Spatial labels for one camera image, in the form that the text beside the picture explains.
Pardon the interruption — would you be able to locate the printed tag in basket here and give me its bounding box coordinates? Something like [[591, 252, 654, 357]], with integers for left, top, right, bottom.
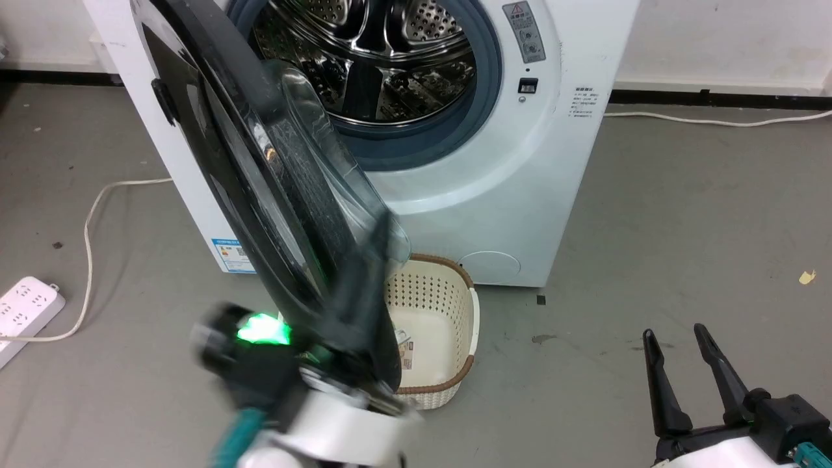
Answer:
[[394, 328, 418, 372]]

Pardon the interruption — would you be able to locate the grey warning sticker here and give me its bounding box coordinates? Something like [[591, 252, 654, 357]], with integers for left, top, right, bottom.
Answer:
[[502, 1, 547, 64]]

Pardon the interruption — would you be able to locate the white power strip cable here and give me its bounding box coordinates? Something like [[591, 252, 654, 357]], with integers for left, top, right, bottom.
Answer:
[[0, 177, 174, 344]]

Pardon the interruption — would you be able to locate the white washing machine cable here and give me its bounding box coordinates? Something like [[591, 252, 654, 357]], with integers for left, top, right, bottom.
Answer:
[[603, 109, 832, 128]]

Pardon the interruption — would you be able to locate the round drain filter cover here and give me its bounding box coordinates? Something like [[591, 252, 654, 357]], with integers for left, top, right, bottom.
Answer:
[[458, 251, 522, 285]]

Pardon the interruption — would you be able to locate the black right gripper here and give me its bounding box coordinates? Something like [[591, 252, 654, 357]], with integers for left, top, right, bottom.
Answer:
[[642, 323, 832, 465]]

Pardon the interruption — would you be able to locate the grey-blue rubber door gasket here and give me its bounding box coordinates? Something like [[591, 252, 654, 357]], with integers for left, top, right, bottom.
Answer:
[[226, 0, 505, 172]]

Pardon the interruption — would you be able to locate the black round glass washer door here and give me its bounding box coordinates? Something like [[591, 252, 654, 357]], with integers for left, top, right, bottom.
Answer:
[[130, 0, 414, 395]]

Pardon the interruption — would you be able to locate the teal left arm cable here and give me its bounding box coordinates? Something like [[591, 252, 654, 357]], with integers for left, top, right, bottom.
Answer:
[[209, 408, 268, 468]]

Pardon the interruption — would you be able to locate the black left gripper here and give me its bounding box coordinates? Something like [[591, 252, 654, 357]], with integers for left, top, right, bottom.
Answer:
[[191, 212, 398, 423]]

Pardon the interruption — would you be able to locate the cream plastic laundry basket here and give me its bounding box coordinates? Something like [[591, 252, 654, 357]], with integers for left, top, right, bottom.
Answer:
[[382, 253, 481, 411]]

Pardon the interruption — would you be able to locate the white front-load washing machine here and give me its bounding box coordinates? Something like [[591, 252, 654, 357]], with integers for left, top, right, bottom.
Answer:
[[83, 0, 642, 289]]

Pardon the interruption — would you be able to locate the white text label sticker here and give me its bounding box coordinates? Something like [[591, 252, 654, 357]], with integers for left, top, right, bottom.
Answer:
[[569, 85, 599, 120]]

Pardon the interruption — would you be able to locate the blue energy label sticker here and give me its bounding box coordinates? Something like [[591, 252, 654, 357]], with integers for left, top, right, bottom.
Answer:
[[213, 237, 257, 274]]

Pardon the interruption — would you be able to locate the stainless steel washer drum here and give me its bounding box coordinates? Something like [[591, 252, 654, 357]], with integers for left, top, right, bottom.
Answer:
[[250, 0, 479, 125]]

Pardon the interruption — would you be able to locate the white power strip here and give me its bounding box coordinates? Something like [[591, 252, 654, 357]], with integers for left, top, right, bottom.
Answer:
[[0, 276, 66, 371]]

